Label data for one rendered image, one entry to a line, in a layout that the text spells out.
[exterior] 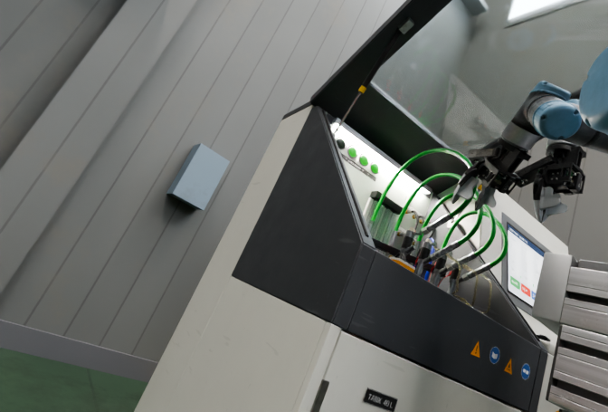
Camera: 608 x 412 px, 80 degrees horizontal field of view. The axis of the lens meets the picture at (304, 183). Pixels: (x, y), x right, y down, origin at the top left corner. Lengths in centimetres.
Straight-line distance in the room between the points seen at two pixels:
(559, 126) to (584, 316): 44
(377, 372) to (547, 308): 35
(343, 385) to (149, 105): 213
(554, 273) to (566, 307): 5
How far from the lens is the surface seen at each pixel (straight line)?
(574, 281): 58
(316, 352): 71
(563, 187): 115
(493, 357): 105
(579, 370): 55
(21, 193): 232
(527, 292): 169
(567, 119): 89
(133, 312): 259
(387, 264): 76
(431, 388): 91
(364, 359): 76
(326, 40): 338
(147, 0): 262
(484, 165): 104
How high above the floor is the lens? 80
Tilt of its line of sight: 17 degrees up
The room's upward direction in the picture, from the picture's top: 25 degrees clockwise
